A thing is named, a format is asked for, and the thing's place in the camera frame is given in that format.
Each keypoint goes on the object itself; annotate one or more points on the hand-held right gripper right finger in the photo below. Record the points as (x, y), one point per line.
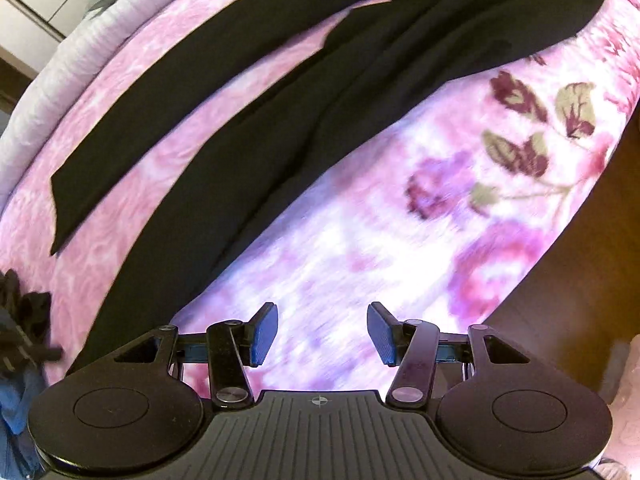
(382, 335)

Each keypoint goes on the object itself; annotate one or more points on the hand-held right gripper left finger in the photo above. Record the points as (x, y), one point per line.
(262, 335)

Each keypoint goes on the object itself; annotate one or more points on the black pants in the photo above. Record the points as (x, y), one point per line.
(300, 135)

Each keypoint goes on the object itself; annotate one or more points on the pink floral blanket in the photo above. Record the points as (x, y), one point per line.
(375, 240)

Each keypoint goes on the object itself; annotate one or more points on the blue jeans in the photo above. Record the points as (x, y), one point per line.
(17, 405)

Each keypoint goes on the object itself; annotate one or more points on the striped lilac quilt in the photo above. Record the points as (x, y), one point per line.
(75, 55)

